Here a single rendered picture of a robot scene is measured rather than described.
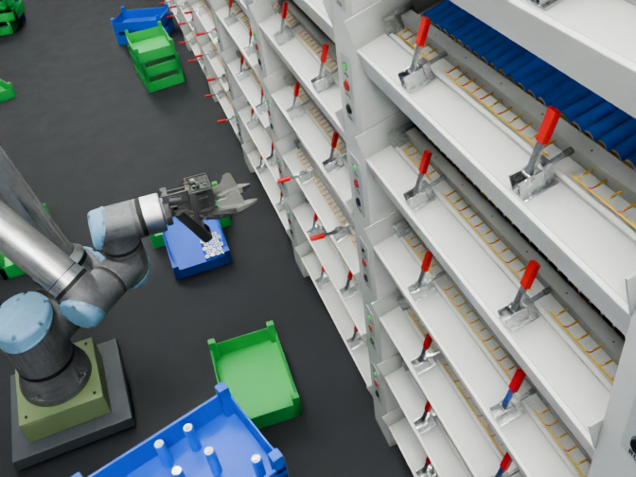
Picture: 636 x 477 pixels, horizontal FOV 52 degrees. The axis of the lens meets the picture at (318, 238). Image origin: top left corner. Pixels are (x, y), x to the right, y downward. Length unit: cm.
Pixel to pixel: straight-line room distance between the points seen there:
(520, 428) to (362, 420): 89
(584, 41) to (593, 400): 39
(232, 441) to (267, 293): 100
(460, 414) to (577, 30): 81
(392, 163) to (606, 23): 60
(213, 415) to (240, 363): 72
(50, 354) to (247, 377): 54
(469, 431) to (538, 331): 42
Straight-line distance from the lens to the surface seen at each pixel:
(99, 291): 154
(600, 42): 55
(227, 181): 158
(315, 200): 170
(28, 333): 175
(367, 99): 108
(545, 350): 81
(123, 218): 151
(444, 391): 125
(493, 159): 75
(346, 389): 188
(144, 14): 439
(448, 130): 81
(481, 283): 88
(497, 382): 102
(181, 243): 240
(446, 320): 110
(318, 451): 178
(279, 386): 191
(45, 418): 192
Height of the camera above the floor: 150
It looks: 40 degrees down
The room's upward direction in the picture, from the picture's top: 9 degrees counter-clockwise
